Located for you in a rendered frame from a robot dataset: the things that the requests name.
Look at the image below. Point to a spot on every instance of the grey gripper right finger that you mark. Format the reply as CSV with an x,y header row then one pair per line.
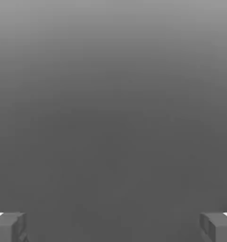
x,y
221,229

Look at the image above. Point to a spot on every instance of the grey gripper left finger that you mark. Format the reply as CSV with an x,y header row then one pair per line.
x,y
5,228

